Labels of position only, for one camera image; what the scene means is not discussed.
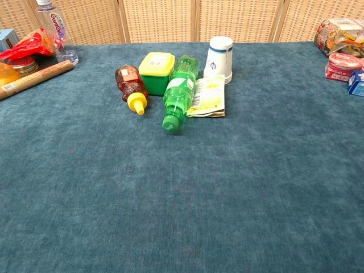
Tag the red white instant noodle cup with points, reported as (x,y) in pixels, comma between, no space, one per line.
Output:
(341,66)

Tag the woven rattan folding screen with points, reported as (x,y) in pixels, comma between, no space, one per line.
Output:
(170,20)

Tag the blue grey box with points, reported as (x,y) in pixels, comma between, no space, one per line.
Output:
(7,38)

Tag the colourful clear snack bag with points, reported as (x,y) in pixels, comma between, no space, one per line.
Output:
(339,35)

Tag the brown cardboard wrap roll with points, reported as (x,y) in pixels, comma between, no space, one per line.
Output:
(37,76)

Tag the white blue paper cup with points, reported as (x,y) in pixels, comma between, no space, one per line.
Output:
(217,61)

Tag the teal velvet tablecloth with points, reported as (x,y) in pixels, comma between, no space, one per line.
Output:
(182,185)

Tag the green box with yellow lid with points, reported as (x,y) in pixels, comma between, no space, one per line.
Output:
(156,72)

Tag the blue white carton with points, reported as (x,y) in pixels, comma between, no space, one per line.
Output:
(357,82)

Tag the red plastic snack bag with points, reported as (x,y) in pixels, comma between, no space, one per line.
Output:
(29,45)

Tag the brown honey bear bottle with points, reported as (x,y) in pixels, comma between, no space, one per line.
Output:
(130,84)

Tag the green plastic soda bottle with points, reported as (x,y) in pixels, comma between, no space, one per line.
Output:
(178,91)

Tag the yellow white snack packet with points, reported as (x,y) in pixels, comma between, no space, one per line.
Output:
(209,96)

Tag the tin can with red label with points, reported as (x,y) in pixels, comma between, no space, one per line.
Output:
(24,65)

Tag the orange round fruit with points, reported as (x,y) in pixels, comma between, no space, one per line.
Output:
(7,75)

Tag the clear water bottle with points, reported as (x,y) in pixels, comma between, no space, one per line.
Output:
(57,31)

